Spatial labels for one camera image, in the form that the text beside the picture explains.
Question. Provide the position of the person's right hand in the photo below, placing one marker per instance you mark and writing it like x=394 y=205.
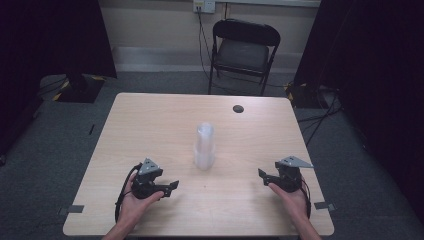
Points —
x=294 y=201

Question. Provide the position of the black curtain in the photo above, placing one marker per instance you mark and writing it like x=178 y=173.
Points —
x=50 y=40
x=376 y=66

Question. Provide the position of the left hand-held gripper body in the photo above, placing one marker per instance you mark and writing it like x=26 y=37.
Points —
x=147 y=173

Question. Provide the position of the black folding chair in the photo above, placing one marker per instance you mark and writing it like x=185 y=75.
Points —
x=245 y=55

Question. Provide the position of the black round table grommet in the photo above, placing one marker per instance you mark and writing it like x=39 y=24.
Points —
x=238 y=108

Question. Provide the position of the stack of clear plastic cups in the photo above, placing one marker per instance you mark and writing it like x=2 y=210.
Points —
x=204 y=146

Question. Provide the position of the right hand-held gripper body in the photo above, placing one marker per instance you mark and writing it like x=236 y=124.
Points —
x=290 y=175

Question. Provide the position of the white wall socket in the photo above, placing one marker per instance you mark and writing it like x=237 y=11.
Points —
x=204 y=6

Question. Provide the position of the person's left hand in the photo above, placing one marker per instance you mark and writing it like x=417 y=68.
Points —
x=137 y=206

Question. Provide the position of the grey tape strip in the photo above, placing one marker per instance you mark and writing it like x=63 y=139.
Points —
x=75 y=209
x=322 y=205

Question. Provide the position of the black stand base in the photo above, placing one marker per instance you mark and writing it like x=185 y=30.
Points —
x=81 y=90

